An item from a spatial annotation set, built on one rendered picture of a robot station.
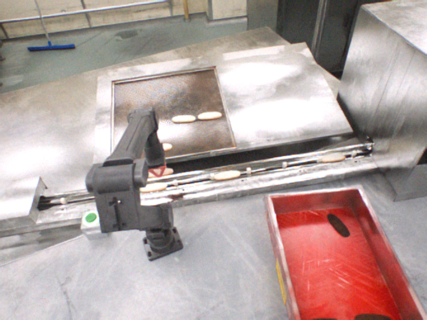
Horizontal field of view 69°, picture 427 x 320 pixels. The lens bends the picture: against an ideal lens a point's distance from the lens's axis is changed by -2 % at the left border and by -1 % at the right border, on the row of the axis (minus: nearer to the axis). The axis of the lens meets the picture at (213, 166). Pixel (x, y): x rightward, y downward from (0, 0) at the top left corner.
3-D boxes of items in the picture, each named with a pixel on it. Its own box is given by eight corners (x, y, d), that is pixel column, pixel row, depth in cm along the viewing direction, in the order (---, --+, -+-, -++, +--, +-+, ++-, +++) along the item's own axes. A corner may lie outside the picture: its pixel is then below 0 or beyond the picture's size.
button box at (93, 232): (89, 246, 110) (77, 230, 102) (92, 227, 116) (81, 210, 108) (113, 242, 111) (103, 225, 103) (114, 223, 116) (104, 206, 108)
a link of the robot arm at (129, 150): (90, 200, 60) (145, 195, 61) (82, 175, 58) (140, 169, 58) (129, 125, 99) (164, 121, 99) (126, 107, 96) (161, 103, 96)
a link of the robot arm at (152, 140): (136, 134, 96) (155, 133, 96) (138, 120, 101) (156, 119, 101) (142, 151, 101) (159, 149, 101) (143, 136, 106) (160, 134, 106)
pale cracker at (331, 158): (322, 164, 121) (323, 162, 120) (318, 157, 124) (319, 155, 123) (347, 159, 122) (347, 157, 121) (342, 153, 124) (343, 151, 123)
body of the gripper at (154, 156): (163, 146, 111) (159, 130, 106) (165, 167, 104) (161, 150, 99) (145, 148, 111) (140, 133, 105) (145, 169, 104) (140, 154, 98)
